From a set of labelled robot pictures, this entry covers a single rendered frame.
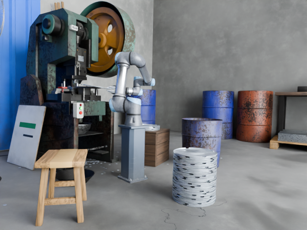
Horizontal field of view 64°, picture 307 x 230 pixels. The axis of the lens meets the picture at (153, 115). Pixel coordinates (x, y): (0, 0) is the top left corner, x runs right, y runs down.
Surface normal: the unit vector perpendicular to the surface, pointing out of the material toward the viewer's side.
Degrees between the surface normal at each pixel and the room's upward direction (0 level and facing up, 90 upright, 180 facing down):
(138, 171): 90
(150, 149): 90
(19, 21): 90
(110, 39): 90
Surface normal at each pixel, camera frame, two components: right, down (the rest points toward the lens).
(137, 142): 0.66, 0.05
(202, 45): -0.52, 0.04
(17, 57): 0.85, 0.04
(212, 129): 0.28, 0.10
